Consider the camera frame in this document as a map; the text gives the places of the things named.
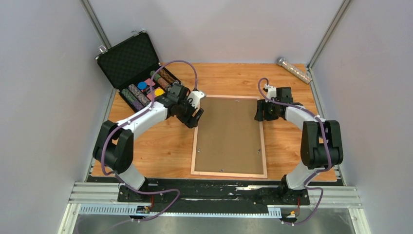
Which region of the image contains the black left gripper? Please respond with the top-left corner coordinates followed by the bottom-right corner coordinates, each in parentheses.
top-left (177, 97), bottom-right (204, 129)

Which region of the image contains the brown backing board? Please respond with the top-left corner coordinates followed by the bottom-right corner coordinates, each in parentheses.
top-left (194, 98), bottom-right (264, 175)

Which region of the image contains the wooden picture frame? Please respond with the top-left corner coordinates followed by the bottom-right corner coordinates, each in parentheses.
top-left (190, 95), bottom-right (269, 179)

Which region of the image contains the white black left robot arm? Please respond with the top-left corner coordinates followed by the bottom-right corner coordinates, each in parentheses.
top-left (93, 84), bottom-right (206, 201)

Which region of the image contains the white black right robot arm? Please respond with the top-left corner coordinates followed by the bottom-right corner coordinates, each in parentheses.
top-left (254, 85), bottom-right (343, 204)

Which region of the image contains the yellow poker chip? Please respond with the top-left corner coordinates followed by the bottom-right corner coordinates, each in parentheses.
top-left (154, 88), bottom-right (165, 97)

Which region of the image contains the glittery silver tube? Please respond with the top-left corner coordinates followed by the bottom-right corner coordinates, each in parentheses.
top-left (276, 57), bottom-right (312, 84)

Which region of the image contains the blue poker chip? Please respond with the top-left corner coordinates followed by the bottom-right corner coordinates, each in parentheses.
top-left (137, 82), bottom-right (148, 90)

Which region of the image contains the black poker chip case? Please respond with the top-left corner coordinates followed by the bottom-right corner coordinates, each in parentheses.
top-left (95, 31), bottom-right (182, 113)

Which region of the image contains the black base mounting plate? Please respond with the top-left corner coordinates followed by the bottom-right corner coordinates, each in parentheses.
top-left (87, 176), bottom-right (342, 214)

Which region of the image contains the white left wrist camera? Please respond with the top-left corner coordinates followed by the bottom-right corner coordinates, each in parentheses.
top-left (187, 91), bottom-right (206, 108)

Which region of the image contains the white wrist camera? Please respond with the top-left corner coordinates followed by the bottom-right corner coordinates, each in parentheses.
top-left (263, 84), bottom-right (277, 101)
top-left (187, 91), bottom-right (206, 108)

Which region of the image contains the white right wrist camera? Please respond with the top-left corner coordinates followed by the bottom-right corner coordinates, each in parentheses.
top-left (263, 84), bottom-right (277, 101)

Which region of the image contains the aluminium front rail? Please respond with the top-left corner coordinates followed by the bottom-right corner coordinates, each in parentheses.
top-left (59, 178), bottom-right (371, 234)

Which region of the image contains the aluminium enclosure post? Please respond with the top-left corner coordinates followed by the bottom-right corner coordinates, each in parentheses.
top-left (307, 0), bottom-right (353, 70)
top-left (80, 0), bottom-right (112, 53)

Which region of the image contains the left aluminium enclosure post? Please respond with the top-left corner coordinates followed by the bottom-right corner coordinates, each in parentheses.
top-left (80, 0), bottom-right (112, 53)

